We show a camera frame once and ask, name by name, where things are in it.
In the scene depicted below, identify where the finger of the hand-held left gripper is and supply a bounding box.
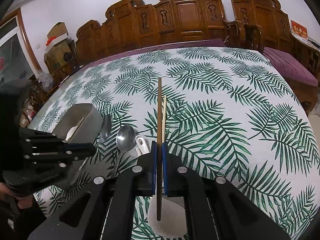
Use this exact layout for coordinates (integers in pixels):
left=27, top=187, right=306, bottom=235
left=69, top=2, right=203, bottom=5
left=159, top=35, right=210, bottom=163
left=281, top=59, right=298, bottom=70
left=24, top=154, right=89, bottom=178
left=19, top=127, right=97, bottom=155

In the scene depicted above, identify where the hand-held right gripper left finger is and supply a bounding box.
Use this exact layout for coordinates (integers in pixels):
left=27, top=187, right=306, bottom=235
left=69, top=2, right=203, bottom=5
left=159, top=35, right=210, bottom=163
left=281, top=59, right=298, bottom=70
left=27, top=140, right=158, bottom=240

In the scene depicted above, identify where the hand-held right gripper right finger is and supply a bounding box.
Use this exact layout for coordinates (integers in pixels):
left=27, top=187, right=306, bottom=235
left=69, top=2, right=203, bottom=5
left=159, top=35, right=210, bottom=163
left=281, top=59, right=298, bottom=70
left=162, top=142, right=292, bottom=240

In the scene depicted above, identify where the light bamboo chopstick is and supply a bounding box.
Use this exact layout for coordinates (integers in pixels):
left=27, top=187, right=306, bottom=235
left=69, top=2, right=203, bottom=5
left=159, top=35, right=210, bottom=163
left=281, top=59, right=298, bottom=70
left=66, top=117, right=85, bottom=141
left=161, top=96, right=167, bottom=144

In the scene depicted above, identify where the rectangular metal tray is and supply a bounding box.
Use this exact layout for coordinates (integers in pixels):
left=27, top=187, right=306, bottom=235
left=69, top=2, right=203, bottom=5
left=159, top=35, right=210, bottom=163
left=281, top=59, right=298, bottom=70
left=51, top=103, right=104, bottom=150

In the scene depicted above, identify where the dark brown chopstick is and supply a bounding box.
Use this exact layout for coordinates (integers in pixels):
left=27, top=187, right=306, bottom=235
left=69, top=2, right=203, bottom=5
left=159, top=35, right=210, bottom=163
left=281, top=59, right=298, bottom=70
left=156, top=77, right=163, bottom=221

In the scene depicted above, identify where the person's left hand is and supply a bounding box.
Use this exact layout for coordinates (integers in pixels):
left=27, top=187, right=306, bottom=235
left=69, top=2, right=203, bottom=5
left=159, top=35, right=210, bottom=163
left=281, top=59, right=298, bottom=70
left=0, top=182, right=34, bottom=209

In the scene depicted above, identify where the plain wooden chair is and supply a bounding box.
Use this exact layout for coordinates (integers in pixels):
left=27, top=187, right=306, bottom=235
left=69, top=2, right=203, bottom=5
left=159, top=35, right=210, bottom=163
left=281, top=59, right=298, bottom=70
left=25, top=79, right=54, bottom=113

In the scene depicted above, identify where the clear plastic bag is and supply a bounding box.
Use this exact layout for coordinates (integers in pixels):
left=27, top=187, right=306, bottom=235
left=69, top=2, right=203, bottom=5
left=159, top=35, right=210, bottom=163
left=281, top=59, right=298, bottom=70
left=38, top=70, right=53, bottom=84

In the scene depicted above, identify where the glass sliding door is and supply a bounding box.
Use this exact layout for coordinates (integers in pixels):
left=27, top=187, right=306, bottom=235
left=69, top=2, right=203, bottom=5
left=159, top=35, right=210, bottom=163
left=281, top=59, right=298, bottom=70
left=0, top=7, right=42, bottom=81

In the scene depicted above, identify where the large cardboard box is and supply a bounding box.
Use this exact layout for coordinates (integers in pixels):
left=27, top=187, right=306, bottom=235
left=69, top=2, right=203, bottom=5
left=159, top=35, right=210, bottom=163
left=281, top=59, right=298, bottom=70
left=44, top=40, right=76, bottom=73

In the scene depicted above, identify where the white flat box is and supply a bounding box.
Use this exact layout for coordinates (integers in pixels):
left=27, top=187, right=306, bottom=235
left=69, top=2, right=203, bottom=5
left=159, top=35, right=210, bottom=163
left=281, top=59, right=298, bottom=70
left=46, top=34, right=69, bottom=47

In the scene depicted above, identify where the small cardboard box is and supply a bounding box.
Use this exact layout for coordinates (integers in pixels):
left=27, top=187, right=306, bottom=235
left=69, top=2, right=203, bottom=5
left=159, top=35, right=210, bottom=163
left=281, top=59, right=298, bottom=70
left=47, top=22, right=68, bottom=39

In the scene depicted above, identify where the carved wooden sofa bench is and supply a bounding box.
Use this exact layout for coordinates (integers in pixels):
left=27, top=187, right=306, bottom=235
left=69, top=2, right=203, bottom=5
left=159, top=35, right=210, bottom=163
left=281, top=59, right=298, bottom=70
left=75, top=0, right=247, bottom=65

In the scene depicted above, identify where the purple armchair cushion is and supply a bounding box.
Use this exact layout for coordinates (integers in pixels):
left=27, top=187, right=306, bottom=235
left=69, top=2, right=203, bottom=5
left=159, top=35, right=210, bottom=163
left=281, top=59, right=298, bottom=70
left=262, top=47, right=318, bottom=87

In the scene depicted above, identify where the carved wooden armchair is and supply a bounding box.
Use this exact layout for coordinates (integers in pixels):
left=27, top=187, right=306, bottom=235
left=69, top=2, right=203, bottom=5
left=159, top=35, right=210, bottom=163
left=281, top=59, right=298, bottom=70
left=231, top=0, right=320, bottom=110

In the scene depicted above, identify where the wooden side table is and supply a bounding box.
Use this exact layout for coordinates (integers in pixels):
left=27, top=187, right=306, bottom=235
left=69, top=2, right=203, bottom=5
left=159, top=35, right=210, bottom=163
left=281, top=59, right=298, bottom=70
left=292, top=35, right=320, bottom=80

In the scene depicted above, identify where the red printed box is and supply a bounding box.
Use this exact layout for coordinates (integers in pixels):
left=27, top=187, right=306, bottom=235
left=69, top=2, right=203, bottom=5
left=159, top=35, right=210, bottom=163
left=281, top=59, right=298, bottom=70
left=290, top=20, right=308, bottom=39

